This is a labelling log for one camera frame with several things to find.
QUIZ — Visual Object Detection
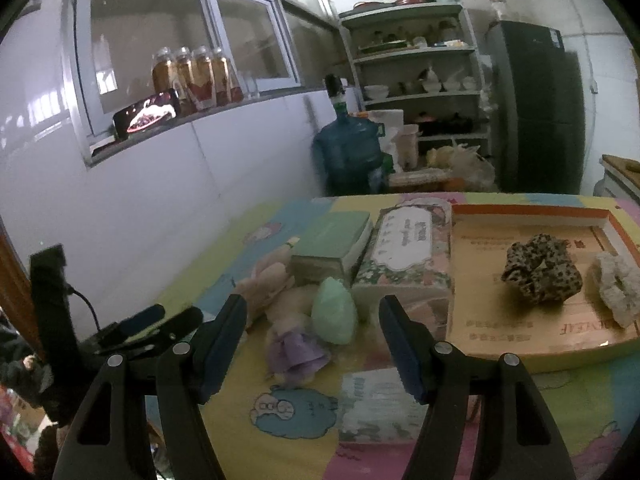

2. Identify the green packet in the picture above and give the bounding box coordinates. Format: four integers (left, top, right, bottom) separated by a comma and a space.
370, 152, 397, 193

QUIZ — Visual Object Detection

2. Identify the green rectangular pack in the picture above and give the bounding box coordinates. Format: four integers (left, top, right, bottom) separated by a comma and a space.
290, 211, 373, 286

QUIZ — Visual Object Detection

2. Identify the wooden board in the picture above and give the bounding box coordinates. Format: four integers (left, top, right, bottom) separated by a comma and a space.
600, 154, 640, 176

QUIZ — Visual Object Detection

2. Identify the pink plastic container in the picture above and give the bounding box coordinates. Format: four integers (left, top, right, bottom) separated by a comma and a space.
397, 125, 420, 171

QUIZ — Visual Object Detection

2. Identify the black water pump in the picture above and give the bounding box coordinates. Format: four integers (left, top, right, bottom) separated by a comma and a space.
325, 74, 348, 113

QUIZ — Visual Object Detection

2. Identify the dark refrigerator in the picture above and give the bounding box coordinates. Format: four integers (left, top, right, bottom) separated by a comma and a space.
485, 20, 586, 193

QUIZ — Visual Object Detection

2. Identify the small white tissue packet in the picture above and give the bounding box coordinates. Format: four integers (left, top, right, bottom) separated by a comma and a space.
337, 367, 431, 448

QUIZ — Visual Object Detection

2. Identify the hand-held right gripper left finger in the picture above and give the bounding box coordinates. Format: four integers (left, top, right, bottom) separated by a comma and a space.
52, 294, 249, 480

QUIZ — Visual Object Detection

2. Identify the black cable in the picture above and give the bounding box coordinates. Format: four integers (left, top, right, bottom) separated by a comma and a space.
65, 284, 103, 333

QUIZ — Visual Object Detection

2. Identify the mint green fabric pouch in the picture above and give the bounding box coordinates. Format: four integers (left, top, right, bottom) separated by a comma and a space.
311, 277, 359, 346

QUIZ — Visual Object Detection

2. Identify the large floral tissue pack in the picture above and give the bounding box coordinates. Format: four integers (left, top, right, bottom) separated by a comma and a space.
350, 202, 455, 341

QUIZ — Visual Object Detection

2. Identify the leopard print scrunchie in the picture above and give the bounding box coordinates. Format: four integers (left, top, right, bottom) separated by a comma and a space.
501, 233, 583, 306

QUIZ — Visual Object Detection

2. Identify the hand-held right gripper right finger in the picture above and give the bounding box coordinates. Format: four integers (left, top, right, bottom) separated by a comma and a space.
378, 295, 576, 480

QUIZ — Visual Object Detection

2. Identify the white fluffy scrunchie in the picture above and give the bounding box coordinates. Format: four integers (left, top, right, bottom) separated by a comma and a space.
592, 252, 640, 330

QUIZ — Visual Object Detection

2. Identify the translucent plastic bag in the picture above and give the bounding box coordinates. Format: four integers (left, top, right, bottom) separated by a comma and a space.
425, 142, 496, 192

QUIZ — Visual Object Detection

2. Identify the blue water jug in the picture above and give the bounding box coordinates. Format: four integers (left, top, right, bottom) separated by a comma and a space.
312, 110, 383, 196

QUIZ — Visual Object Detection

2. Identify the purple fabric flower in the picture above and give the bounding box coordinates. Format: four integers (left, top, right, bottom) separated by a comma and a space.
267, 330, 333, 387

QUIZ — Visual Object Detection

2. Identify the white shelf unit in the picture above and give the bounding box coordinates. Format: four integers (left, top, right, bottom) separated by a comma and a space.
339, 2, 493, 191

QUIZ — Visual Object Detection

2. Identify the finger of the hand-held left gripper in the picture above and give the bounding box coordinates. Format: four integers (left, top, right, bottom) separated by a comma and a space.
102, 304, 166, 346
145, 306, 204, 350

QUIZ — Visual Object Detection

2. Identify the orange-edged cardboard tray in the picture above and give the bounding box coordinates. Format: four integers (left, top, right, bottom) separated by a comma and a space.
447, 203, 640, 373

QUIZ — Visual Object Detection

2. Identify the sliding glass window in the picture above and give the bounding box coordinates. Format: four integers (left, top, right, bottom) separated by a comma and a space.
70, 0, 301, 166

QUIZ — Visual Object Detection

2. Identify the beige plush rabbit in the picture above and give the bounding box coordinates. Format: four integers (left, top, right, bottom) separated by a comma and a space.
235, 250, 321, 333

